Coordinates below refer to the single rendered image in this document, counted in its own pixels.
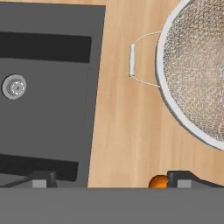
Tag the orange tangerine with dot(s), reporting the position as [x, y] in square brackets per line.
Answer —
[158, 182]

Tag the dark grey sink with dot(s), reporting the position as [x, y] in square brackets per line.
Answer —
[43, 110]

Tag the white mesh colander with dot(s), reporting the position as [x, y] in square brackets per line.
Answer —
[192, 75]

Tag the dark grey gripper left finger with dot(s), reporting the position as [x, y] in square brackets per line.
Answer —
[43, 176]

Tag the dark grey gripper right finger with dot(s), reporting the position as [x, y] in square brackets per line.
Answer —
[180, 176]

